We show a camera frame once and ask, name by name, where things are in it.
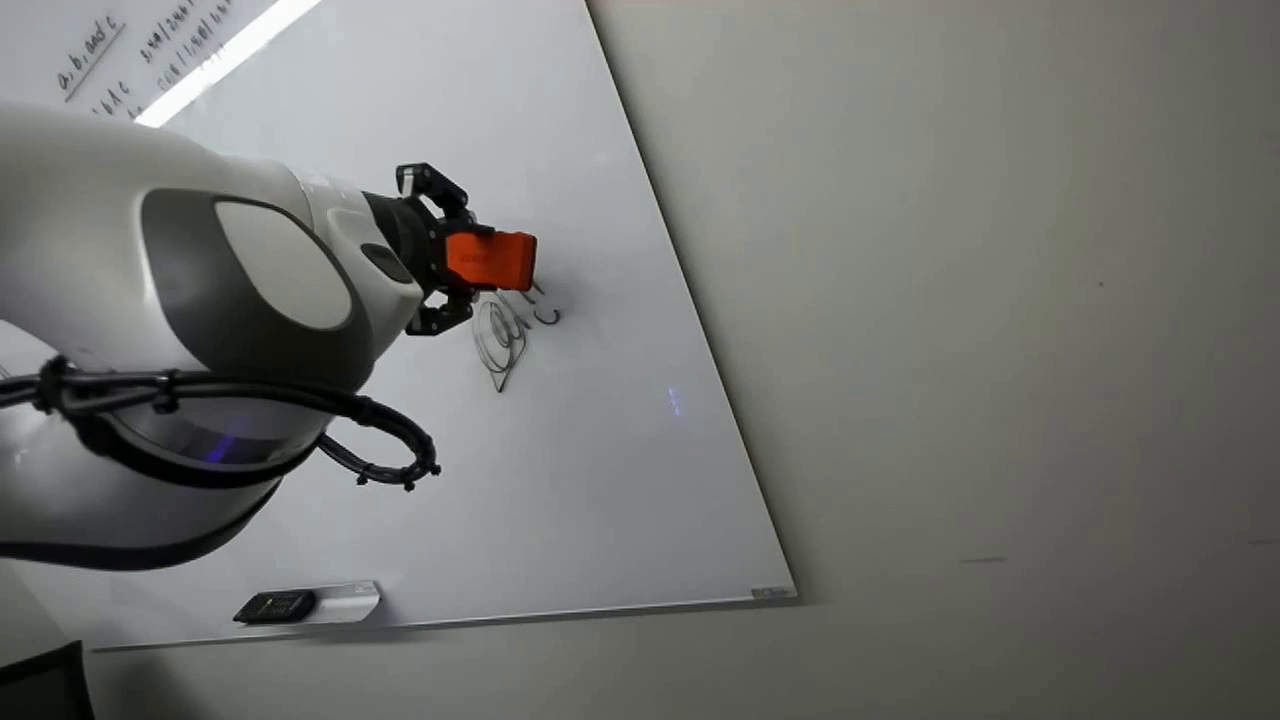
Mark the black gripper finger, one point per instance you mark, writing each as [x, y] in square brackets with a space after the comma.
[446, 308]
[446, 200]

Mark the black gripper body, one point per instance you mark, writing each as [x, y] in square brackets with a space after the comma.
[419, 245]

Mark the orange foam eraser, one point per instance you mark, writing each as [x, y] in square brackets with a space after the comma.
[489, 256]

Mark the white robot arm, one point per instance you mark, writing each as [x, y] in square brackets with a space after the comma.
[121, 241]

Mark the silver marker tray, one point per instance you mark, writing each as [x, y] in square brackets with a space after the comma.
[349, 602]

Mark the dark chair corner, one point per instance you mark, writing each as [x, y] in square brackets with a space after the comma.
[41, 680]

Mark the white wall whiteboard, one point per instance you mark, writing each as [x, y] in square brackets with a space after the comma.
[601, 440]

